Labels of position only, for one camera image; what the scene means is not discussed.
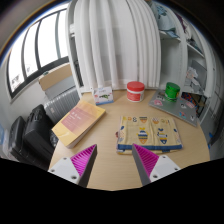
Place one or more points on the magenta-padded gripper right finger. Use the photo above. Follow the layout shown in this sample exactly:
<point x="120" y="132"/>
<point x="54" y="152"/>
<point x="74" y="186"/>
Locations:
<point x="156" y="166"/>

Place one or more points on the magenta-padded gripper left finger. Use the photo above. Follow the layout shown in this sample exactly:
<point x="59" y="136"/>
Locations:
<point x="68" y="168"/>

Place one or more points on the yellow fish-print towel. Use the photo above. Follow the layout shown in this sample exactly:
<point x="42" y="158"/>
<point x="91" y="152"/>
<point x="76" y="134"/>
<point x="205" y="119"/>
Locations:
<point x="150" y="133"/>

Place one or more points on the large black suitcase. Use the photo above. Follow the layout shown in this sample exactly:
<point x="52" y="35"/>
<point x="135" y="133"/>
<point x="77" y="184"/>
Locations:
<point x="38" y="133"/>

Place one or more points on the yellow and pink book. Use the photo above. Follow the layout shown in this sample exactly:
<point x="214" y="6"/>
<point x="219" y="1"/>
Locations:
<point x="78" y="121"/>

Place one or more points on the small black suitcase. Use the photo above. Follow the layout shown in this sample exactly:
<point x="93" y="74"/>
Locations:
<point x="16" y="136"/>

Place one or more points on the silver ribbed suitcase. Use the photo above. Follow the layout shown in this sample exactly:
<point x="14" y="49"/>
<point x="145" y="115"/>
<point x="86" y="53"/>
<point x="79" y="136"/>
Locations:
<point x="61" y="103"/>

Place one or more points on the green round tin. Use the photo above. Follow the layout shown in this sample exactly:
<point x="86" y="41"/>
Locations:
<point x="172" y="90"/>

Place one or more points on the white jar with red lid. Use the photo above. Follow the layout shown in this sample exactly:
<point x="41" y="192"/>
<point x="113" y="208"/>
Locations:
<point x="135" y="91"/>

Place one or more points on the small white card box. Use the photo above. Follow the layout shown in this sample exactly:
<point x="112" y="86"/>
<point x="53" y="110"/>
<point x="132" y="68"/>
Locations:
<point x="103" y="96"/>

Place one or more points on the brown cardboard box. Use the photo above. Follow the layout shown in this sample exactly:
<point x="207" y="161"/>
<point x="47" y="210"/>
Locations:
<point x="55" y="77"/>

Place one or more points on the white shelf unit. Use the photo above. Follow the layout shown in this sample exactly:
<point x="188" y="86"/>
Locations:
<point x="193" y="63"/>

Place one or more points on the black-framed window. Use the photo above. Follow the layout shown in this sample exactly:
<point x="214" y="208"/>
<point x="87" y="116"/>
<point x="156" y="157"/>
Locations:
<point x="36" y="46"/>

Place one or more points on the white curtain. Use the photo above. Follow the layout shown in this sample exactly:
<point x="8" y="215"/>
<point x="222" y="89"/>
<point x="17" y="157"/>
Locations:
<point x="116" y="43"/>

